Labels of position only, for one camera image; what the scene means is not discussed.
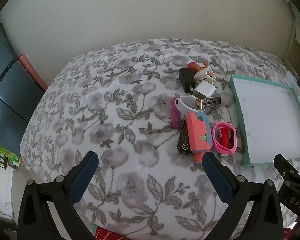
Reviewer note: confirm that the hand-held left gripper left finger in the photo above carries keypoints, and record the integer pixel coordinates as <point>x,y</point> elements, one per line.
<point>83,178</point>

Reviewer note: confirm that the black charger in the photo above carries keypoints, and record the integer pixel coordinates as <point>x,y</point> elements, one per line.
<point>186,78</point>

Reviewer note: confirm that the grey floral blanket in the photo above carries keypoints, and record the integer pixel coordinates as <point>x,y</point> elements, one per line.
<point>115,130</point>

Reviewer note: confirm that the pink doll toy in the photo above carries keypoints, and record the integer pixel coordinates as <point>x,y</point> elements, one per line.
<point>196,67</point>

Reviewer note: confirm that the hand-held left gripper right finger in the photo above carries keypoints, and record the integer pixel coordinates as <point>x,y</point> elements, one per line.
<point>218,178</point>

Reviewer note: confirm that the red cloth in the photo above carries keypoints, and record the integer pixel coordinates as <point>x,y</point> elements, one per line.
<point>107,235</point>

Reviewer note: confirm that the magenta plastic stick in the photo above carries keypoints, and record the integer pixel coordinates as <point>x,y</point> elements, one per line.
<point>175,117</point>

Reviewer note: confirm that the printed coral blue case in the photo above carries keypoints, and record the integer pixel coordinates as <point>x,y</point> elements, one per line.
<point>198,158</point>

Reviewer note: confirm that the red correction fluid tube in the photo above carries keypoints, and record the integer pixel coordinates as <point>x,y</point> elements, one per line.
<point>225,137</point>

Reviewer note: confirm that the white wooden furniture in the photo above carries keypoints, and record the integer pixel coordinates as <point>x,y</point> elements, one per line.
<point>298,37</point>

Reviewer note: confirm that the teal white tray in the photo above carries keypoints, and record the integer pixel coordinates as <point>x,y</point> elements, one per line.
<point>265,117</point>

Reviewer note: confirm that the gold patterned harmonica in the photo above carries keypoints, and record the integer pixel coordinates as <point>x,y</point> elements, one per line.
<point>208,103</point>

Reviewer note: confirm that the white claw hair clip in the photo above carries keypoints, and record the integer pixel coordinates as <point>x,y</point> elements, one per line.
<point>205,74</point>

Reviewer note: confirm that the dark cabinet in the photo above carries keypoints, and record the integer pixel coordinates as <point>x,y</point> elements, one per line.
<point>5,100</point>

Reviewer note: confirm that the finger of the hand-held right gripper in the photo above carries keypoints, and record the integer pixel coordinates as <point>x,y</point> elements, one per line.
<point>286,166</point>

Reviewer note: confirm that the pink board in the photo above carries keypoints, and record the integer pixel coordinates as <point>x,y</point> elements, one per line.
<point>32,72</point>

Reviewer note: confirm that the black car key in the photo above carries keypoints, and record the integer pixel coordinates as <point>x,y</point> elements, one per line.
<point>183,143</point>

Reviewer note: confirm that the green box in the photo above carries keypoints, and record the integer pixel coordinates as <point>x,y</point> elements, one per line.
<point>5,153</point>

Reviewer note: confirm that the plain coral blue case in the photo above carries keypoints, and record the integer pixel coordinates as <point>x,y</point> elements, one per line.
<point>198,135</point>

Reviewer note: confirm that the white charger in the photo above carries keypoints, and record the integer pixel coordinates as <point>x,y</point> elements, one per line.
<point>203,89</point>

